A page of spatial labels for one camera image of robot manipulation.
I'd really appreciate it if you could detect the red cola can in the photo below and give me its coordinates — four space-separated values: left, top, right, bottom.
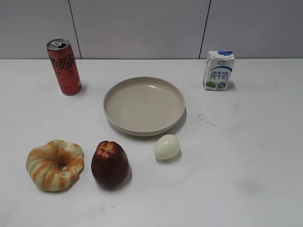
46 38 82 96

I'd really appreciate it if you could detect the white blue milk carton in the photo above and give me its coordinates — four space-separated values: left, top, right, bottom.
202 51 235 91

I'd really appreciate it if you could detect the ring-shaped striped croissant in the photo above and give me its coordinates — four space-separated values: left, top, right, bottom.
26 140 84 192

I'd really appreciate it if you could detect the dark red apple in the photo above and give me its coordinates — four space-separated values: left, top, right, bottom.
91 140 129 189

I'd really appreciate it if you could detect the white egg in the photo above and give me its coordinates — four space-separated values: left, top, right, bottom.
154 134 180 160

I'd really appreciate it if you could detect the beige round plate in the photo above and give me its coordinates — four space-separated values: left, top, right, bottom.
103 77 186 137

